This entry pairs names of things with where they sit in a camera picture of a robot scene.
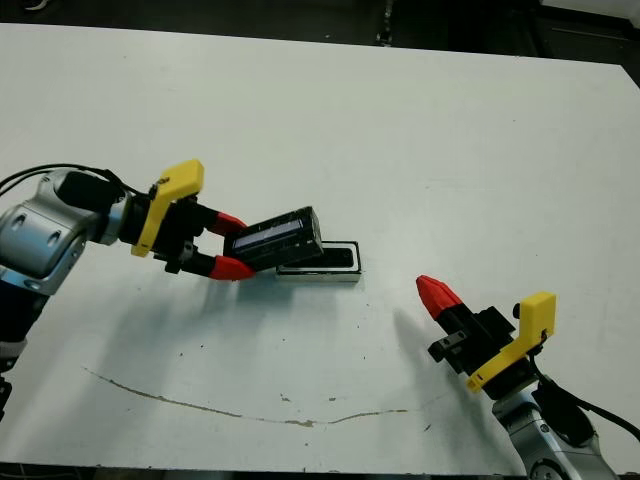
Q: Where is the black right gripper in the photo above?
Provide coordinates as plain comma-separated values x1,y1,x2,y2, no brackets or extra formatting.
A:
415,274,539,402

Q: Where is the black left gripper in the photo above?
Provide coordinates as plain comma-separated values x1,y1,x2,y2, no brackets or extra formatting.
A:
118,192,258,283

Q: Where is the black glossy box lid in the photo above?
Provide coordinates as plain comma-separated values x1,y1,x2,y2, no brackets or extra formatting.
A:
222,205,325,274

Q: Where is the white box base black rim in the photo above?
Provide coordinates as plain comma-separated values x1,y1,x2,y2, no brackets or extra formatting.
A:
274,240,362,287

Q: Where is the black stand leg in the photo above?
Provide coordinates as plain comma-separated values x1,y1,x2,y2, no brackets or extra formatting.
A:
377,0,396,46

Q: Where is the white panel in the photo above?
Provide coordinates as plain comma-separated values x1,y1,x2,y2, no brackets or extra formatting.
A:
544,0,640,9

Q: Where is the yellow left wrist camera mount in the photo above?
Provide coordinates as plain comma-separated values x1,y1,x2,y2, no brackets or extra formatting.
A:
130,158,205,259

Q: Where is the yellow wrist camera mount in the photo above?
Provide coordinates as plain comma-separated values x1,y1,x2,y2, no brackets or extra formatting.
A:
465,292,558,396
130,158,205,259

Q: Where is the yellow right wrist camera mount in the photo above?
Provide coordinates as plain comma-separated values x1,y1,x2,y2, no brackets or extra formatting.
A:
465,292,558,396

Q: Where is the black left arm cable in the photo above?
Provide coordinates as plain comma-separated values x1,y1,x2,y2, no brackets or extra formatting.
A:
0,160,151,199

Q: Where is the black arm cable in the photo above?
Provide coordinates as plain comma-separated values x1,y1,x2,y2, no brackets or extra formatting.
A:
0,160,151,199
527,339,640,436

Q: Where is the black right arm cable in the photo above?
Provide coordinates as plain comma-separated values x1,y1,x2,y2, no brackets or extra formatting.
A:
527,339,640,436

